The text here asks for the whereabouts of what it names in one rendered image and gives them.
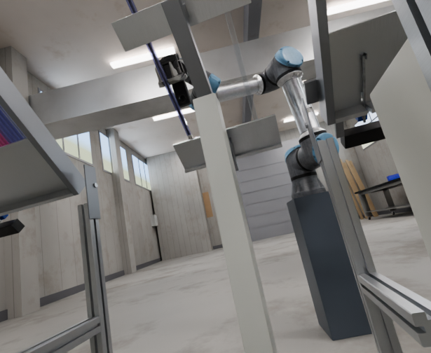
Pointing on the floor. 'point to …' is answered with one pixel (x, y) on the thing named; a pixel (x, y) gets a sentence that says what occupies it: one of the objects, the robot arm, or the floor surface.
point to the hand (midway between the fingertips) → (167, 84)
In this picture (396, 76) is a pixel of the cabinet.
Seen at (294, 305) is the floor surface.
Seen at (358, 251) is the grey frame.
